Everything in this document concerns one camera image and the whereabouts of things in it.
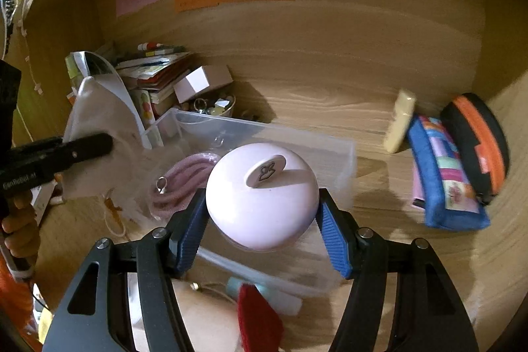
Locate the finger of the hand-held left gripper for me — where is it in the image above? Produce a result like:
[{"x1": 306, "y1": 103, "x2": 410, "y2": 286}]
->
[{"x1": 25, "y1": 133, "x2": 114, "y2": 176}]

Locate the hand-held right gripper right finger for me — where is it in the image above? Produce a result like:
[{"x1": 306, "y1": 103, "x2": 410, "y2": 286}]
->
[{"x1": 315, "y1": 187, "x2": 481, "y2": 352}]

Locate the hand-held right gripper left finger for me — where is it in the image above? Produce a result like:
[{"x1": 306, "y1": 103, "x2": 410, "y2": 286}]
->
[{"x1": 41, "y1": 189, "x2": 211, "y2": 352}]

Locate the white cloth bag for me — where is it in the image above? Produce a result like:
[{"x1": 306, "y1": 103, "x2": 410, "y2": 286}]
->
[{"x1": 62, "y1": 76, "x2": 166, "y2": 212}]

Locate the pink round lidded jar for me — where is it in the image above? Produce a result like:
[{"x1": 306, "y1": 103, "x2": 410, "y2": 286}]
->
[{"x1": 205, "y1": 143, "x2": 319, "y2": 252}]

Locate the clear plastic storage bin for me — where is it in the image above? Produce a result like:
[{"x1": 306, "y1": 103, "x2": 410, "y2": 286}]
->
[{"x1": 140, "y1": 109, "x2": 357, "y2": 299}]

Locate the person's left forearm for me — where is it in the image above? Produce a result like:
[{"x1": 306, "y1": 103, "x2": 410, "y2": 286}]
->
[{"x1": 0, "y1": 249, "x2": 31, "y2": 336}]

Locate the wooden desktop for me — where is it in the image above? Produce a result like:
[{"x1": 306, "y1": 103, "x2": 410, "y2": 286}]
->
[{"x1": 37, "y1": 63, "x2": 512, "y2": 352}]

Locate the person's left hand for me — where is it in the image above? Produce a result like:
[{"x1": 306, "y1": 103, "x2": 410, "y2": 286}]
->
[{"x1": 1, "y1": 193, "x2": 41, "y2": 274}]

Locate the teal white tube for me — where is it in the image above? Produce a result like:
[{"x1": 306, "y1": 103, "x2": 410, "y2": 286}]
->
[{"x1": 226, "y1": 277, "x2": 304, "y2": 315}]

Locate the white paper sheet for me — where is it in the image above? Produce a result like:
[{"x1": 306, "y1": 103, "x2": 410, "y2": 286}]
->
[{"x1": 65, "y1": 51, "x2": 144, "y2": 126}]

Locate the pink flat case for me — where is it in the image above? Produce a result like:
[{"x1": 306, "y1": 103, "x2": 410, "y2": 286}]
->
[{"x1": 412, "y1": 161, "x2": 426, "y2": 209}]

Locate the stack of books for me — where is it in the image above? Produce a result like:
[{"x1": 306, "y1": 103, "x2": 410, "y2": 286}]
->
[{"x1": 115, "y1": 47, "x2": 199, "y2": 122}]

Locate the red cloth piece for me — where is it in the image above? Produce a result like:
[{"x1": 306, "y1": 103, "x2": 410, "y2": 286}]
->
[{"x1": 236, "y1": 283, "x2": 285, "y2": 352}]

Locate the blue patchwork pouch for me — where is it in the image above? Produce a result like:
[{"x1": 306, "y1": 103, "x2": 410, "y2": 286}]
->
[{"x1": 408, "y1": 115, "x2": 491, "y2": 232}]

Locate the bowl of trinkets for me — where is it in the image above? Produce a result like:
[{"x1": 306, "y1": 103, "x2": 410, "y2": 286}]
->
[{"x1": 187, "y1": 94, "x2": 237, "y2": 120}]

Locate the cream plastic bottle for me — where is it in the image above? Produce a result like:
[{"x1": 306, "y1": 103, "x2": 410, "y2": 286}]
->
[{"x1": 383, "y1": 89, "x2": 417, "y2": 153}]

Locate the small white box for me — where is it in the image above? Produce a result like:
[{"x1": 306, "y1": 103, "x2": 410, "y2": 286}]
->
[{"x1": 173, "y1": 65, "x2": 234, "y2": 104}]

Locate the black orange zip case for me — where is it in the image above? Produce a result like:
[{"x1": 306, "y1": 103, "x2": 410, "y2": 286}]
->
[{"x1": 441, "y1": 93, "x2": 510, "y2": 206}]

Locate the white bead string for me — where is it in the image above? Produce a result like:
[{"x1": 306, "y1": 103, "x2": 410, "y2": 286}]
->
[{"x1": 6, "y1": 0, "x2": 46, "y2": 95}]

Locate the pink coiled cord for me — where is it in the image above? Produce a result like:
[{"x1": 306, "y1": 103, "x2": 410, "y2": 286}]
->
[{"x1": 149, "y1": 153, "x2": 223, "y2": 218}]

